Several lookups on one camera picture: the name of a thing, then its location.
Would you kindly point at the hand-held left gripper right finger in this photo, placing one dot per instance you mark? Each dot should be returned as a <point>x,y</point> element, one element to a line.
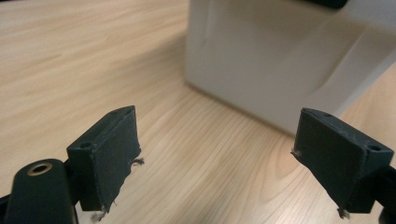
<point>339,161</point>

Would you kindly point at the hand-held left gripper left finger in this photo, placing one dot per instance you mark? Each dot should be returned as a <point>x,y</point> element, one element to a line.
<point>106,161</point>

